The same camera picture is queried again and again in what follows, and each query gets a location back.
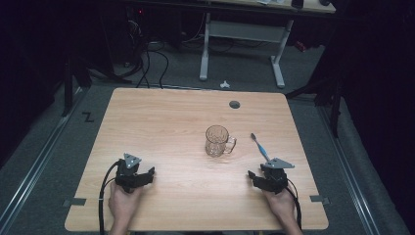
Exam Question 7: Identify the person's right hand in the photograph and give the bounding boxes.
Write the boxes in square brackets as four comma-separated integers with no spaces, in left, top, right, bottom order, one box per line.
[261,184,298,227]

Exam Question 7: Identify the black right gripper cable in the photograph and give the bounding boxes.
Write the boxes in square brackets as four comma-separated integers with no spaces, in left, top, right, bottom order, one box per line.
[286,177,303,230]

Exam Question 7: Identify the metal floor rail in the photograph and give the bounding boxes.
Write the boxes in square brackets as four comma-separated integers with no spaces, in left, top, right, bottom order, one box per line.
[316,105,382,235]
[0,87,86,233]

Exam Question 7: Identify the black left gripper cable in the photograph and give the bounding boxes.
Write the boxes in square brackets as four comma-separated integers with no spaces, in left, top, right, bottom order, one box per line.
[98,160,121,235]

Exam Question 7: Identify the grey tape strip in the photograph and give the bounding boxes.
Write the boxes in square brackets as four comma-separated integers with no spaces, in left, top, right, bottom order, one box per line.
[63,197,88,208]
[309,194,331,206]

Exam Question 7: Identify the blue toothbrush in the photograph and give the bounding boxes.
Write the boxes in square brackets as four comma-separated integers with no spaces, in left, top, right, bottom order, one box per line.
[250,132,271,163]

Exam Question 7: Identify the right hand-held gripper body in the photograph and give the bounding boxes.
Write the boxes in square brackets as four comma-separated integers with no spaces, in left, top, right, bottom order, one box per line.
[258,158,296,196]

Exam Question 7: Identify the black floor cables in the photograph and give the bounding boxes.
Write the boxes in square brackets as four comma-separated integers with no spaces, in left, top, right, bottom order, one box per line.
[128,19,170,90]

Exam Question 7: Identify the clear glass mug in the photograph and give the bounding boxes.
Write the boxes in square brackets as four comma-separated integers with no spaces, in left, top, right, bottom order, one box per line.
[205,124,238,159]

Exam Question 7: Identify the desk with white legs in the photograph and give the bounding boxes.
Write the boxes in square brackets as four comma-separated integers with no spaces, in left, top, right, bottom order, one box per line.
[130,0,337,89]

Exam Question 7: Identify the person's left hand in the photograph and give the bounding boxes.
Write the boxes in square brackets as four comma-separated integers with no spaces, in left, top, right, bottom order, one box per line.
[108,180,145,230]

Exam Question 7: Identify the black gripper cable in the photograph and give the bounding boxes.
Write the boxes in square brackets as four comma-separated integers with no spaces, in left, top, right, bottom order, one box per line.
[98,160,121,235]
[286,177,303,230]

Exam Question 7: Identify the black metal stand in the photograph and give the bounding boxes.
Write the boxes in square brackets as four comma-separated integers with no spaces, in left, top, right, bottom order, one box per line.
[61,58,93,118]
[285,73,345,139]

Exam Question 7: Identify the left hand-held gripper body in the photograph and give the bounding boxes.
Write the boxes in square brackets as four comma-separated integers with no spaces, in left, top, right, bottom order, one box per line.
[114,152,147,194]

